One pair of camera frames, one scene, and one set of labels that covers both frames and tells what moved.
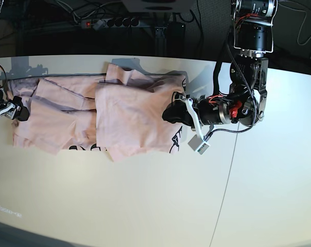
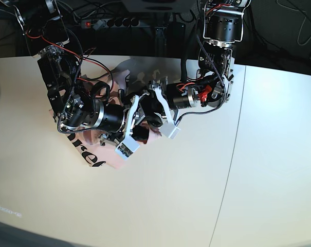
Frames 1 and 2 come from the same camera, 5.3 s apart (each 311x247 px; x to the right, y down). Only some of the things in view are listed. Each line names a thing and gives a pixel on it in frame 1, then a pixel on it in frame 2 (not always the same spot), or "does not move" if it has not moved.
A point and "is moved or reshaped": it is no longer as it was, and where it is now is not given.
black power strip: (110, 23) does not move
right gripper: (209, 110) → (173, 95)
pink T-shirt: (119, 112) is moved or reshaped
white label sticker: (3, 209) does not move
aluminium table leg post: (161, 45) does not move
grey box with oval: (158, 6) does not move
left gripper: (7, 109) → (116, 122)
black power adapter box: (176, 33) does not move
